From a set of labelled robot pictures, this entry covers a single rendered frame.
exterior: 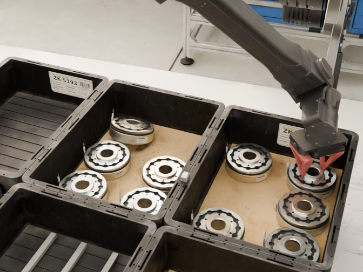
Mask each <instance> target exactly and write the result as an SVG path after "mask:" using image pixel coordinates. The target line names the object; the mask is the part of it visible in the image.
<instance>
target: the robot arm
mask: <svg viewBox="0 0 363 272"><path fill-rule="evenodd" d="M175 1H177V2H181V3H183V4H185V5H187V6H188V7H190V8H191V9H193V10H194V11H196V12H197V13H199V14H200V15H201V16H203V17H204V18H205V19H206V20H208V21H209V22H210V23H211V24H213V25H214V26H215V27H216V28H218V29H219V30H220V31H221V32H223V33H224V34H225V35H227V36H228V37H229V38H230V39H232V40H233V41H234V42H235V43H237V44H238V45H239V46H240V47H242V48H243V49H244V50H245V51H246V52H248V53H249V54H250V55H251V56H253V57H254V58H255V59H256V60H258V61H259V62H261V63H262V64H263V65H264V66H265V67H266V68H267V69H268V70H269V71H270V72H271V74H272V76H273V78H274V79H275V80H276V81H278V82H279V83H280V84H281V87H282V88H283V89H284V90H285V91H287V92H288V94H289V95H290V96H291V98H292V99H293V100H294V102H295V103H296V104H297V103H300V105H299V108H300V109H301V110H302V114H301V122H302V124H303V126H304V128H305V129H302V130H297V131H293V132H290V136H289V139H290V144H289V145H290V147H291V150H292V152H293V154H294V156H295V158H296V161H297V165H298V169H299V173H300V174H301V176H302V177H303V176H305V174H306V173H307V171H308V169H309V167H310V165H311V164H312V162H313V158H312V157H311V156H310V155H309V154H308V153H311V154H312V155H313V156H314V157H315V158H320V167H321V168H322V169H323V170H324V171H325V170H326V169H327V168H328V167H329V166H330V165H331V164H332V163H333V162H334V161H336V159H337V158H339V157H340V156H341V155H343V154H344V151H345V147H344V146H343V144H345V145H347V141H348V139H347V138H346V137H345V136H344V135H343V133H342V132H341V131H340V130H339V129H338V119H339V115H338V112H339V106H340V101H341V93H340V92H339V91H338V90H337V89H334V88H332V87H333V82H334V76H333V75H332V68H331V67H330V65H329V64H328V62H327V61H326V59H325V58H318V57H317V56H316V55H315V54H314V53H313V52H312V51H311V50H310V49H308V48H306V49H303V48H302V47H301V46H300V45H299V44H297V43H294V42H292V41H290V40H288V39H287V38H285V37H284V36H283V35H281V34H280V33H279V32H278V31H277V30H276V29H275V28H273V27H272V26H271V25H270V24H269V23H268V22H267V21H265V20H264V19H263V18H262V17H261V16H260V15H259V14H257V13H256V12H255V11H254V10H253V9H252V8H251V7H250V6H249V5H247V4H246V3H245V2H244V1H243V0H175ZM330 154H331V156H330V157H329V158H328V160H327V161H326V162H325V156H326V155H330Z"/></svg>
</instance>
